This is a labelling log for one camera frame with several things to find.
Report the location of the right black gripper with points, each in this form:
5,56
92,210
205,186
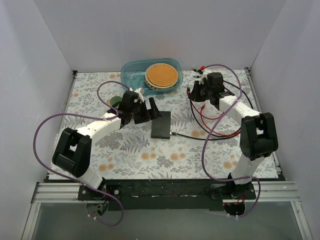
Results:
196,92

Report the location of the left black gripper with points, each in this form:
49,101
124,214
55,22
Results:
146,113

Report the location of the black network switch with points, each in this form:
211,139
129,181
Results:
161,127

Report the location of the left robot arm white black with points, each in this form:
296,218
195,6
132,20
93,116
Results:
73,151

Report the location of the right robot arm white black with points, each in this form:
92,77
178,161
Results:
258,135

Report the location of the blue plastic container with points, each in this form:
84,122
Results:
133,75

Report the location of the round woven coaster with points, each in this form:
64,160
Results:
161,76

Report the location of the floral table mat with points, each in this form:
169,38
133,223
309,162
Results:
131,153

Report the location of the green cup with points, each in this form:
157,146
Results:
115,101

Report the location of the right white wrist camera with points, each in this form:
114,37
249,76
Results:
204,77

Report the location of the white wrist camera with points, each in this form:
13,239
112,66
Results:
204,77
140,92

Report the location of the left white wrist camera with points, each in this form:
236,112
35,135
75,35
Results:
140,92

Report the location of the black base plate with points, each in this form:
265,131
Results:
163,194

